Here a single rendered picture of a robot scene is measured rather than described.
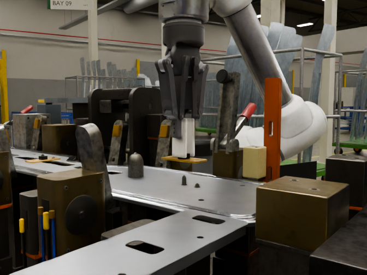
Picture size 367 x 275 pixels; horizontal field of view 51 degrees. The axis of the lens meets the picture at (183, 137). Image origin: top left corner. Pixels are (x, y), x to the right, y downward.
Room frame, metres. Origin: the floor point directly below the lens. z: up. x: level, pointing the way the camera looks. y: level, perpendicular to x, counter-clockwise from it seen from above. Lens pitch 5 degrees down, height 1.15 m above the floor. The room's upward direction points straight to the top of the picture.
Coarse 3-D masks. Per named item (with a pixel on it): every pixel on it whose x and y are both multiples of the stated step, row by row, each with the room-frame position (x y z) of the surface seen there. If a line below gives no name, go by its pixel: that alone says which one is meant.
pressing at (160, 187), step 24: (24, 168) 0.89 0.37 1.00; (48, 168) 0.87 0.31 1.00; (72, 168) 0.87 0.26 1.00; (120, 168) 0.87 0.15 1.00; (144, 168) 0.87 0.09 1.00; (168, 168) 0.85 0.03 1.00; (120, 192) 0.65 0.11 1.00; (144, 192) 0.64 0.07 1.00; (168, 192) 0.64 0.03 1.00; (192, 192) 0.64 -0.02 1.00; (216, 192) 0.64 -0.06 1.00; (240, 192) 0.64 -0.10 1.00; (240, 216) 0.51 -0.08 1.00
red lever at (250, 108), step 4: (248, 104) 0.90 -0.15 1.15; (252, 104) 0.89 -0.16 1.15; (248, 108) 0.88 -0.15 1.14; (252, 108) 0.89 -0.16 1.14; (256, 108) 0.90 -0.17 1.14; (244, 112) 0.87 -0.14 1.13; (248, 112) 0.87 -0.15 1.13; (252, 112) 0.88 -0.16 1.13; (240, 116) 0.87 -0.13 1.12; (244, 116) 0.87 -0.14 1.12; (248, 116) 0.87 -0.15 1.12; (240, 120) 0.86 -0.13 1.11; (244, 120) 0.86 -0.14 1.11; (236, 124) 0.85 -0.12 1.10; (240, 124) 0.85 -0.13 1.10; (244, 124) 0.86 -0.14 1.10; (236, 128) 0.83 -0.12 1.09; (240, 128) 0.84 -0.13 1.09; (236, 132) 0.83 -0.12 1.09; (224, 140) 0.81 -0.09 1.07; (220, 144) 0.80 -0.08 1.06; (224, 144) 0.80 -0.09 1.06; (224, 148) 0.80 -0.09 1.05
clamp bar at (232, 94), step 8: (224, 72) 0.79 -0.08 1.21; (224, 80) 0.79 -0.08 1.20; (232, 80) 0.81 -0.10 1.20; (224, 88) 0.83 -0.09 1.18; (232, 88) 0.81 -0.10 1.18; (224, 96) 0.83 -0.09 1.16; (232, 96) 0.80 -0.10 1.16; (224, 104) 0.82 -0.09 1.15; (232, 104) 0.80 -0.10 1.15; (224, 112) 0.82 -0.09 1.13; (232, 112) 0.80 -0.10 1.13; (224, 120) 0.82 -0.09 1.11; (232, 120) 0.80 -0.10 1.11; (216, 128) 0.81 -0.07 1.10; (224, 128) 0.81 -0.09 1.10; (232, 128) 0.80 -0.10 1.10; (216, 136) 0.81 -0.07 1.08; (232, 136) 0.80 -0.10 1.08; (216, 144) 0.81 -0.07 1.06; (216, 152) 0.81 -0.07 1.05
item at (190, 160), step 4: (168, 156) 0.73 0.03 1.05; (172, 156) 0.73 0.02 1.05; (188, 156) 0.69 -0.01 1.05; (172, 160) 0.69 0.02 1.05; (176, 160) 0.68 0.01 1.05; (180, 160) 0.68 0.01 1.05; (184, 160) 0.67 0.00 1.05; (188, 160) 0.67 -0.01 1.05; (192, 160) 0.67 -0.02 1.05; (196, 160) 0.67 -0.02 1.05; (200, 160) 0.67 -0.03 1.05; (204, 160) 0.68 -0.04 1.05
